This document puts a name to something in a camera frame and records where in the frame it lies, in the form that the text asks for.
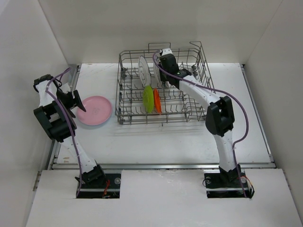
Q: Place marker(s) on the blue plastic plate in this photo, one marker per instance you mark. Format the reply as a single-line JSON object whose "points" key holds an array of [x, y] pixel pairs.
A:
{"points": [[95, 125]]}

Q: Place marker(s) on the plain white ceramic plate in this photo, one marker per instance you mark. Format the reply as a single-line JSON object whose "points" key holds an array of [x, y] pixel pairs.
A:
{"points": [[156, 70]]}

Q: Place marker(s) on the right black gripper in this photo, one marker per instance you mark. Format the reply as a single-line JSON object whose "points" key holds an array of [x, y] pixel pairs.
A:
{"points": [[162, 78]]}

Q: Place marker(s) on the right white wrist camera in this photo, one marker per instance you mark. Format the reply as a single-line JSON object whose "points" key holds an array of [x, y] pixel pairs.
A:
{"points": [[165, 51]]}

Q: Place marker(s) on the aluminium rail across table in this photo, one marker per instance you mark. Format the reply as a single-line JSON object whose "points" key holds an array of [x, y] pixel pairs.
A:
{"points": [[270, 165]]}

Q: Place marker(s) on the white plate with grey pattern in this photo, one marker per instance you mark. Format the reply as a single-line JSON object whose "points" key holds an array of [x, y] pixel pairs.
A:
{"points": [[144, 72]]}

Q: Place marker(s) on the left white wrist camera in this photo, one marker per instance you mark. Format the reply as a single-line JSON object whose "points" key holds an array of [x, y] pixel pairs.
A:
{"points": [[65, 88]]}

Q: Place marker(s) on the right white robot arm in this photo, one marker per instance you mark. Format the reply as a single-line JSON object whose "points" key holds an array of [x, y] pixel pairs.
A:
{"points": [[219, 112]]}

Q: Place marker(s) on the orange plastic plate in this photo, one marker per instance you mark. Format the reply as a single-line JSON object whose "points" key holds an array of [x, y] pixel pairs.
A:
{"points": [[157, 102]]}

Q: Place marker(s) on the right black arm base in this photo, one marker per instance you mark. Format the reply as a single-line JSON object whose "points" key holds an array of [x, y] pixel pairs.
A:
{"points": [[217, 188]]}

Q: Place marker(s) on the green plastic plate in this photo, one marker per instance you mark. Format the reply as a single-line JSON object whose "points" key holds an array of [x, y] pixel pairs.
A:
{"points": [[148, 99]]}

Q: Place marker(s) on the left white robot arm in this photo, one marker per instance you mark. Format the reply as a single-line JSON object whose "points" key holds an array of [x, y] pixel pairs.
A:
{"points": [[56, 118]]}

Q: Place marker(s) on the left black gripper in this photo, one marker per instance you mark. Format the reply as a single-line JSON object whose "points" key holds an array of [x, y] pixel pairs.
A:
{"points": [[73, 101]]}

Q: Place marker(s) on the grey wire dish rack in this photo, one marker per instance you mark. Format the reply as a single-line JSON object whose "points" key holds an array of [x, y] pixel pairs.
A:
{"points": [[176, 106]]}

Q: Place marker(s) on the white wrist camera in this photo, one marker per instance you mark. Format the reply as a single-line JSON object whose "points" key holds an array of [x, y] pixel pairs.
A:
{"points": [[165, 51], [65, 88]]}

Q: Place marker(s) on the pink plastic plate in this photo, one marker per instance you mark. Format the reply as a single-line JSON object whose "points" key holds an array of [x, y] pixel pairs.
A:
{"points": [[98, 111]]}

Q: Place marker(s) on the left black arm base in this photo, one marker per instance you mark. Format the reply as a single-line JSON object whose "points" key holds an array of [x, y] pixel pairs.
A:
{"points": [[108, 189]]}

